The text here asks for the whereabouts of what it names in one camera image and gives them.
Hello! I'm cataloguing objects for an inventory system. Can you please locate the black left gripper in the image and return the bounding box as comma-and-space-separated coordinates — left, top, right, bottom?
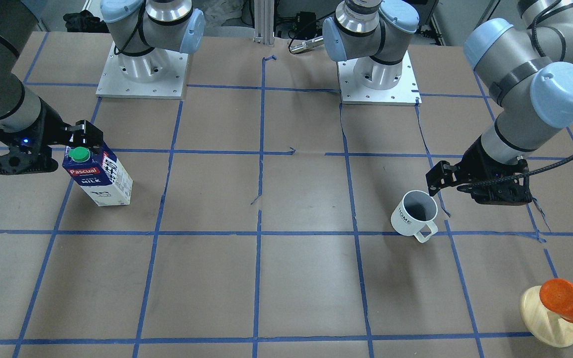
426, 138, 533, 206

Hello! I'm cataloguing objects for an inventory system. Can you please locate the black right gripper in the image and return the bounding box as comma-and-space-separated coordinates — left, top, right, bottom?
0, 107, 104, 175

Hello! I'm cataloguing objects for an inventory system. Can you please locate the white HOME mug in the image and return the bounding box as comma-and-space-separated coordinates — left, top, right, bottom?
390, 190, 438, 243

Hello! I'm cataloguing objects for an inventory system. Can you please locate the blue Pascal milk carton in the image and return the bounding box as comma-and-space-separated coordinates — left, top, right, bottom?
62, 143, 133, 207

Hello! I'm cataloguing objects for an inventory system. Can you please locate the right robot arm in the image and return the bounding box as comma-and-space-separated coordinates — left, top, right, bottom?
0, 0, 205, 175

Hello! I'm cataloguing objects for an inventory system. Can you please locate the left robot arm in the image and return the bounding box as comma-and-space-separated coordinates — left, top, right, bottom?
322, 0, 573, 205

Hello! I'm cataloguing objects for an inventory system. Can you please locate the orange cup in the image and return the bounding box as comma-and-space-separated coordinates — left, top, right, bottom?
539, 278, 573, 323

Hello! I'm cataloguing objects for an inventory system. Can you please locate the round wooden stand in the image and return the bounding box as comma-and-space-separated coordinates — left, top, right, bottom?
519, 285, 573, 348

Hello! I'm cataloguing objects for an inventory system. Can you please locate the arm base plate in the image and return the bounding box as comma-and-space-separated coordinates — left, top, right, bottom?
337, 52, 422, 106
96, 46, 190, 100

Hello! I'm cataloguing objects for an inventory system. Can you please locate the aluminium frame post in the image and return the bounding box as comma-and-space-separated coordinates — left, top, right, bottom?
253, 0, 275, 47

